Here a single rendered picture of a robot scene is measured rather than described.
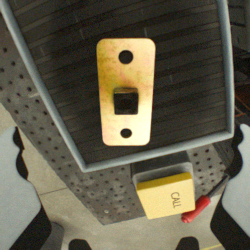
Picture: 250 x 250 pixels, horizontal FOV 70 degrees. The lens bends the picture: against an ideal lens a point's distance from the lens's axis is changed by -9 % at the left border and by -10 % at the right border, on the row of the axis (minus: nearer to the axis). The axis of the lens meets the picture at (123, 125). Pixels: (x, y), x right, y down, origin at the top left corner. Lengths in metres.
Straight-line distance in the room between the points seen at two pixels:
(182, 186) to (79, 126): 0.12
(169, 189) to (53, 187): 1.96
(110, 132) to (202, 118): 0.08
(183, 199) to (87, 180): 0.70
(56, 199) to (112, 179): 1.47
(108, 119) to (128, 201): 0.86
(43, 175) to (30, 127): 1.30
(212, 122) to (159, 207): 0.12
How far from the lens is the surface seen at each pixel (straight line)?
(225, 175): 0.38
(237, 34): 0.25
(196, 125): 0.17
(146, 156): 0.17
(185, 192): 0.22
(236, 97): 0.67
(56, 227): 2.71
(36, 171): 2.03
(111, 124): 0.15
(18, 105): 0.76
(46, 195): 2.28
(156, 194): 0.22
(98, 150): 0.17
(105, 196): 0.97
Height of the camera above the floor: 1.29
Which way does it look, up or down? 58 degrees down
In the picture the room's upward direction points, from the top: 180 degrees clockwise
